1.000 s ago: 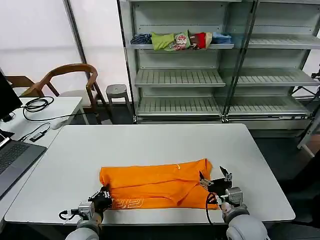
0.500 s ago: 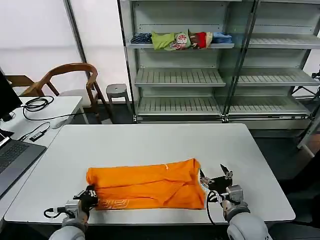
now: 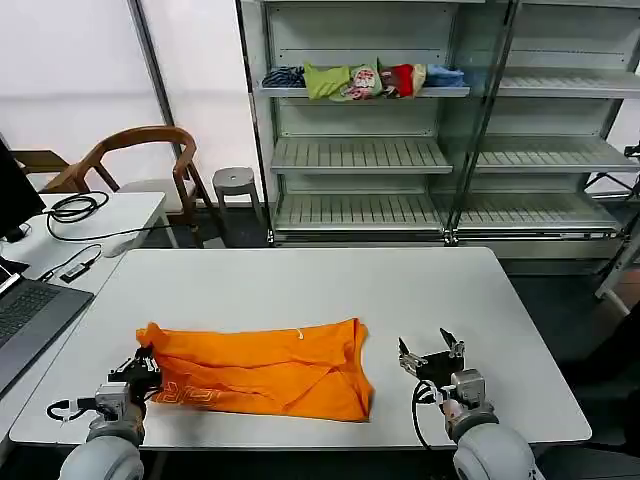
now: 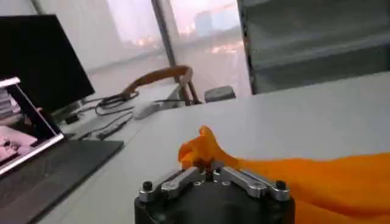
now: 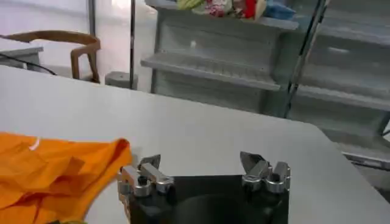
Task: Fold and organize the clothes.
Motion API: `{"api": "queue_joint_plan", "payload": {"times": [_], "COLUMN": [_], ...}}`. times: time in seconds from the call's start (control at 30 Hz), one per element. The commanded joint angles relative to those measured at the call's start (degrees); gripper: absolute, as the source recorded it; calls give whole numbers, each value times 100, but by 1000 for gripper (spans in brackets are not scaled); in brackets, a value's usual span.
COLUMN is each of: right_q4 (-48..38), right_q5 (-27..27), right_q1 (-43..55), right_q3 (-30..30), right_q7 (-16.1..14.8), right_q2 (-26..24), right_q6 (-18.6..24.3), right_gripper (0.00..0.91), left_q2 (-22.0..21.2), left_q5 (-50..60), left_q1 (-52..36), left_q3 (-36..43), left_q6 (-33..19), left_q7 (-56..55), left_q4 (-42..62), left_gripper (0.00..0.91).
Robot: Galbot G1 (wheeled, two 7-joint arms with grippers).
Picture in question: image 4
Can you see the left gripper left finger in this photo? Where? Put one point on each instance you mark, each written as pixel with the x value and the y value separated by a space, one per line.
pixel 176 185

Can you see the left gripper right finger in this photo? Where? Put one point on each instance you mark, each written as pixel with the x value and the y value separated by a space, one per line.
pixel 250 185

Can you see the orange shirt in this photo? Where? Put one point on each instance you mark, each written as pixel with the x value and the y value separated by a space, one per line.
pixel 320 182

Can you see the grey round stool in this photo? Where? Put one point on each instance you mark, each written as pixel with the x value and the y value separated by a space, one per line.
pixel 219 93

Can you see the brown wooden chair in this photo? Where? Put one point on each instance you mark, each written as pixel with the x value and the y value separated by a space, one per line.
pixel 158 74

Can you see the dark grey laptop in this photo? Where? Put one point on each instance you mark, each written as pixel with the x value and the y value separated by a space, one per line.
pixel 51 179

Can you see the black monitor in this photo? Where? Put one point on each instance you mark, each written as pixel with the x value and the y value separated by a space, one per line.
pixel 39 61

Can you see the dark window post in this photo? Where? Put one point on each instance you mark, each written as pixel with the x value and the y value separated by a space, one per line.
pixel 166 36

